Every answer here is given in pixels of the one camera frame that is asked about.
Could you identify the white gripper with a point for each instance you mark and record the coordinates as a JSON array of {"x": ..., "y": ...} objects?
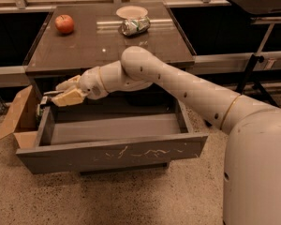
[{"x": 91, "y": 82}]

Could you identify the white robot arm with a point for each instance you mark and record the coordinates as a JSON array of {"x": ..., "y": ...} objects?
[{"x": 252, "y": 167}]

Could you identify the open grey top drawer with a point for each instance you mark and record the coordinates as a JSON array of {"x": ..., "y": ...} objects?
[{"x": 110, "y": 134}]

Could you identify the grey drawer cabinet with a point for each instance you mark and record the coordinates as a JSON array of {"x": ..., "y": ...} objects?
[{"x": 97, "y": 41}]

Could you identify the cardboard box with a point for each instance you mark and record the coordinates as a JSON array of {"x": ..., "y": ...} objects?
[{"x": 20, "y": 120}]

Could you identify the red apple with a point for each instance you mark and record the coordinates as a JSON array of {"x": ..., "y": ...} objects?
[{"x": 64, "y": 24}]

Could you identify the crushed green soda can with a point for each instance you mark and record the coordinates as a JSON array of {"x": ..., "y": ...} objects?
[{"x": 132, "y": 27}]

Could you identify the white paper bowl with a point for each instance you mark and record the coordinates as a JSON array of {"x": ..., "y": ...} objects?
[{"x": 131, "y": 12}]

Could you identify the black side table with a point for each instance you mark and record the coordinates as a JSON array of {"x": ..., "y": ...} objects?
[{"x": 260, "y": 12}]

